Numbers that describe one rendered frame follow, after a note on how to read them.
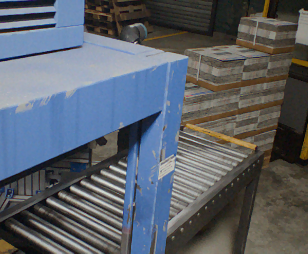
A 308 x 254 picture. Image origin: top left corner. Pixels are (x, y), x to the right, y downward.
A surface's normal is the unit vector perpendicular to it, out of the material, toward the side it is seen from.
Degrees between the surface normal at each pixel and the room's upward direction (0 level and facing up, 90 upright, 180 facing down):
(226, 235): 0
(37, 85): 0
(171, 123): 90
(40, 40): 90
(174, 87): 90
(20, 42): 90
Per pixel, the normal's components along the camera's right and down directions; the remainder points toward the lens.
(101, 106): 0.82, 0.28
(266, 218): 0.09, -0.92
